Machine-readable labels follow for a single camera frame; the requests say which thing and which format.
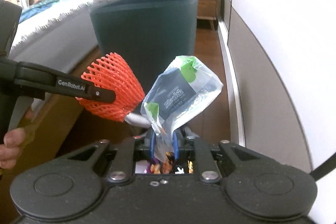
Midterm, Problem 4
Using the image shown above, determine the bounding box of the clear printed plastic bag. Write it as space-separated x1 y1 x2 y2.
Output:
141 56 223 162

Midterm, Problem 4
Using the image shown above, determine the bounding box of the orange foam fruit net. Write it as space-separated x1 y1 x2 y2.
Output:
76 52 145 122

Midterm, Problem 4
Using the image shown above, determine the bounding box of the dark teal trash bin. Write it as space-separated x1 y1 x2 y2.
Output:
89 0 198 87

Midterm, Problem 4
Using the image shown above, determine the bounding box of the person's left hand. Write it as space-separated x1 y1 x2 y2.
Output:
0 127 26 169

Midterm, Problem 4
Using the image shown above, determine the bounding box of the white crumpled paper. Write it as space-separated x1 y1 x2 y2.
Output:
124 113 151 128

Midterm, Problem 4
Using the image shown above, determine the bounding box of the bed with grey mattress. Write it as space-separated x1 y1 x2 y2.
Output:
9 0 112 73

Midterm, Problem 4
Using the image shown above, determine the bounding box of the white sliding wardrobe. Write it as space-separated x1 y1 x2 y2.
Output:
224 0 335 172

